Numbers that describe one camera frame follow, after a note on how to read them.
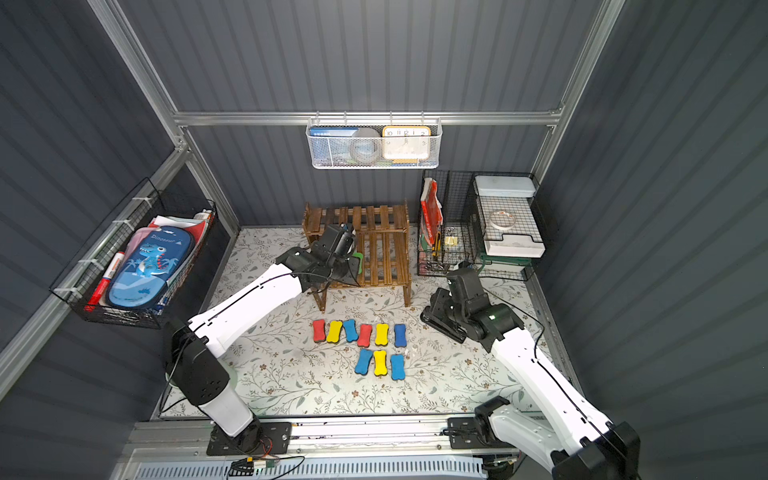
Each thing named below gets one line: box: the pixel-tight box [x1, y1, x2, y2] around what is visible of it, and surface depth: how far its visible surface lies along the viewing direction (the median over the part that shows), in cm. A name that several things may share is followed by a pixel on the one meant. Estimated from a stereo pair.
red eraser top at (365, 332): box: [358, 324, 372, 347], surface depth 93 cm
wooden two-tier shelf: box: [302, 201, 412, 312], surface depth 90 cm
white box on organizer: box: [475, 175, 537, 198], surface depth 106 cm
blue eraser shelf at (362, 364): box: [354, 349, 373, 375], surface depth 87 cm
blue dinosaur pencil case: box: [108, 226, 194, 309], surface depth 66 cm
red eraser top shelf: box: [313, 319, 326, 342], surface depth 93 cm
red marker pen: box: [84, 251, 125, 312], surface depth 66 cm
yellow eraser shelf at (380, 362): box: [374, 350, 388, 375], surface depth 86 cm
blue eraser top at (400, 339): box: [394, 324, 407, 348], surface depth 93 cm
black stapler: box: [420, 311, 467, 344], surface depth 94 cm
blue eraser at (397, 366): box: [390, 354, 405, 380], surface depth 86 cm
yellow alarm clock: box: [382, 126, 432, 163], surface depth 90 cm
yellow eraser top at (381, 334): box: [375, 323, 389, 346], surface depth 92 cm
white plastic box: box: [484, 234, 546, 258], surface depth 93 cm
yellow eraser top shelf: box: [326, 320, 343, 343], surface depth 93 cm
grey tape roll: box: [349, 127, 381, 164], surface depth 89 cm
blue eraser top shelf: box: [343, 319, 358, 342], surface depth 94 cm
